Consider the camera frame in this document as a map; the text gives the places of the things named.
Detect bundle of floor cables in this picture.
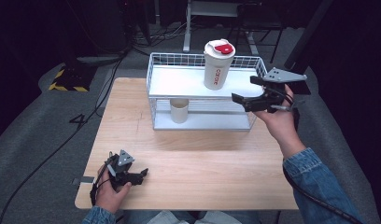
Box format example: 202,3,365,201
129,20,194,58

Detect long black floor cable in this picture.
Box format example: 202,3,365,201
0,50,127,224

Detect right hand-held gripper black cable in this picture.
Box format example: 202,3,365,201
266,87,364,224

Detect black slanted stand pole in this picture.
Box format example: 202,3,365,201
283,0,335,76

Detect small white cup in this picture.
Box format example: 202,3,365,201
169,98,191,125

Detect person's right hand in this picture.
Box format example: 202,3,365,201
253,83,303,145

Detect white tumbler with red lid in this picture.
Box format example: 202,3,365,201
203,38,236,91

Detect person's left hand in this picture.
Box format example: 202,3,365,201
93,165,133,215

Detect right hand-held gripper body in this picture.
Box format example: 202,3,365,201
244,67,308,114

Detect grey tape strip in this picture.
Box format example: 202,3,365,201
72,175,96,186

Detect white desk frame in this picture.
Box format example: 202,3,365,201
182,0,261,57

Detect hand-held gripper black cable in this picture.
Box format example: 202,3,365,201
89,151,119,207
266,87,364,224

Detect white wire shelf rack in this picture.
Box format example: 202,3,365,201
146,51,273,132

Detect left hand-held gripper black cable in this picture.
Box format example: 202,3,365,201
89,151,119,207

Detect black chair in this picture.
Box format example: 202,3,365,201
225,2,288,64

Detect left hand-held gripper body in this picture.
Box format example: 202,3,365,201
104,149,140,191

